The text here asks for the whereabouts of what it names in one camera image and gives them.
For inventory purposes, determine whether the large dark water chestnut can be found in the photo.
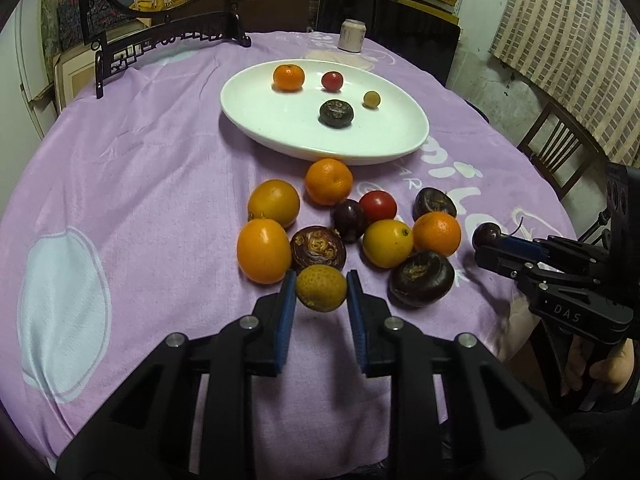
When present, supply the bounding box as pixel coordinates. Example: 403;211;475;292
389;250;456;309

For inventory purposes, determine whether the dark purple plum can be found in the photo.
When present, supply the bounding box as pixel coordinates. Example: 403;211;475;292
330;199;368;242

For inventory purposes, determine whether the black chair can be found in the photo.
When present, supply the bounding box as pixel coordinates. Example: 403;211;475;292
315;0;461;88

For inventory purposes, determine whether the person's right hand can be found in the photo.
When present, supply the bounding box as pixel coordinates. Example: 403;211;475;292
566;332;637;397

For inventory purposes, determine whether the yellow orange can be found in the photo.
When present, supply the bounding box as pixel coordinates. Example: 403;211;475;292
362;219;415;269

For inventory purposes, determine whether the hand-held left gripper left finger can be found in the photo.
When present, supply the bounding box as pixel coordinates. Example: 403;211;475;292
55;270;301;480

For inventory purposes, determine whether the brown wooden chair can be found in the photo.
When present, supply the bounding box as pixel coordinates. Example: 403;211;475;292
516;100;607;202

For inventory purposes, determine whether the white oval plate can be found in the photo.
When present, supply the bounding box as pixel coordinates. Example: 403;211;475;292
220;58;431;167

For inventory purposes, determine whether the yellow-green kumquat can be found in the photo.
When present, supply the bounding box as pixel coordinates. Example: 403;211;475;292
295;265;348;312

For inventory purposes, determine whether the yellow-orange orange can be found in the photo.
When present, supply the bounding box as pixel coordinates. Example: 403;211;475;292
247;179;301;228

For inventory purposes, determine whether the patterned dark purple water chestnut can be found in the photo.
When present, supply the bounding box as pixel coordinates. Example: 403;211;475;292
290;226;347;273

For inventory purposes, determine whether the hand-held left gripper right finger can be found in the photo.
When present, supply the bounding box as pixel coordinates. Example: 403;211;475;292
345;269;587;480

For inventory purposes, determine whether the purple tablecloth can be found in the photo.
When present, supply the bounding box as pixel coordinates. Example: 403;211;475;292
0;31;578;472

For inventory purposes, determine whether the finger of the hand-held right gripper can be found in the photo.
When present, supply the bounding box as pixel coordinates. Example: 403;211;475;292
474;245;541;282
492;234;607;263

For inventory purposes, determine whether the striped beige curtain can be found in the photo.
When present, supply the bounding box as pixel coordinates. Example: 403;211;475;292
489;0;640;166

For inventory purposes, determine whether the small dark water chestnut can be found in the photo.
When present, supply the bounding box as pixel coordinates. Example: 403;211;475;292
319;99;356;129

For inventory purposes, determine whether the small orange mandarin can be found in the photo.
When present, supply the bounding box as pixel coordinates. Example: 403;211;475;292
272;62;306;93

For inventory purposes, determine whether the large oval orange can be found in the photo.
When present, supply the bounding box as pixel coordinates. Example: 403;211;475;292
236;218;293;285

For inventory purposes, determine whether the white drink can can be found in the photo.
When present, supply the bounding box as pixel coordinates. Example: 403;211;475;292
337;18;367;53

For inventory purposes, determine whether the small dark red grape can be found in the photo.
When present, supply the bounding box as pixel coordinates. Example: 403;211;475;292
472;223;502;249

